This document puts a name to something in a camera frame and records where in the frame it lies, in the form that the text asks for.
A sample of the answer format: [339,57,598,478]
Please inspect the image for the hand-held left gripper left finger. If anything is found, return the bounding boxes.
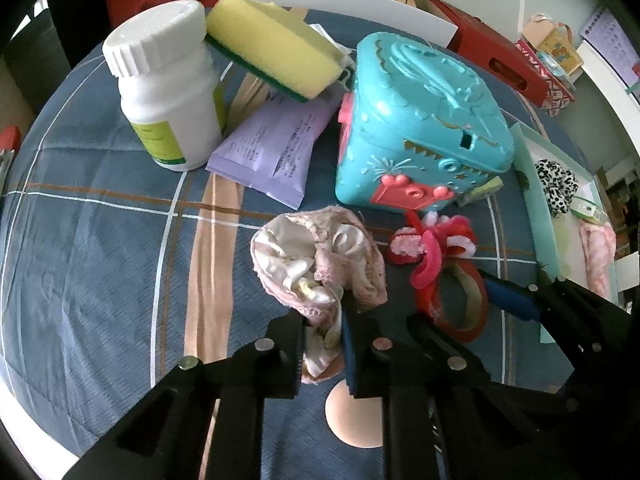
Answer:
[62,310,307,480]

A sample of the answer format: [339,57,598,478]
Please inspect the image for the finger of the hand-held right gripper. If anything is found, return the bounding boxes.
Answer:
[537,263,568,291]
[475,270,548,323]

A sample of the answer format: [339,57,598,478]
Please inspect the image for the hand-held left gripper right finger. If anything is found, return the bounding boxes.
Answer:
[340,301,493,480]

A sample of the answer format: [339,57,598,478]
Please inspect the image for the light green cloth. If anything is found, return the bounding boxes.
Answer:
[552,217,586,276]

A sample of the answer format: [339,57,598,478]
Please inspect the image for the pink white striped towel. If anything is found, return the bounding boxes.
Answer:
[579,221,617,297]

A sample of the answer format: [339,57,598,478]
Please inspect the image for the red pink chenille headband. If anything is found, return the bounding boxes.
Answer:
[389,210,490,343]

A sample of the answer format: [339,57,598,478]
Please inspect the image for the leopard print scrunchie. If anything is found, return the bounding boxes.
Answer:
[535,159,580,218]

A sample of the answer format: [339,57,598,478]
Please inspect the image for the pink lace cloth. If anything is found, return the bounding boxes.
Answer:
[250,206,388,386]

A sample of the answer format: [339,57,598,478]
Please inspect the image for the shallow teal cardboard tray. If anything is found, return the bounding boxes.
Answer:
[509,122,621,306]

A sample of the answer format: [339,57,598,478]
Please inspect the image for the beige makeup puff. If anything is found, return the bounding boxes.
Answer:
[324,350,385,448]

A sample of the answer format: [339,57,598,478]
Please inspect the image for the red patterned box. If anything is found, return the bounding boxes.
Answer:
[515,39,576,117]

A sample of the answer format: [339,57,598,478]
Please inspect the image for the purple wipes packet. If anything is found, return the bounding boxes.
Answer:
[206,92,343,209]

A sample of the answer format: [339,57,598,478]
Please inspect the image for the teal plastic toy box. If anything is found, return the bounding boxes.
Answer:
[334,31,516,213]

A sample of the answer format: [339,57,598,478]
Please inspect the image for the blue plaid tablecloth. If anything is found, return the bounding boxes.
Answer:
[0,7,598,461]

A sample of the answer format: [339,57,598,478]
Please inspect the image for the red gift box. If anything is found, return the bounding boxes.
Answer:
[429,0,551,108]

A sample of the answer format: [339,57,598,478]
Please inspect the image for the purple file basket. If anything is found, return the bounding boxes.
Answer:
[580,6,640,86]

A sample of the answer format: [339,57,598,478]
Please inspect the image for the white plastic bottle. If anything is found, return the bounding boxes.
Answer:
[102,0,226,172]

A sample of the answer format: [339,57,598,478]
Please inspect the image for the yellow green sponge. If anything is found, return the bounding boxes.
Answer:
[204,0,351,105]

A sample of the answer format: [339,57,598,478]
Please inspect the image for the red plastic object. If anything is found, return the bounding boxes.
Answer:
[0,127,22,163]

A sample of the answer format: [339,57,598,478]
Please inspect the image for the yellow carton with handle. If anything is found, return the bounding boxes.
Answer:
[522,14,585,78]

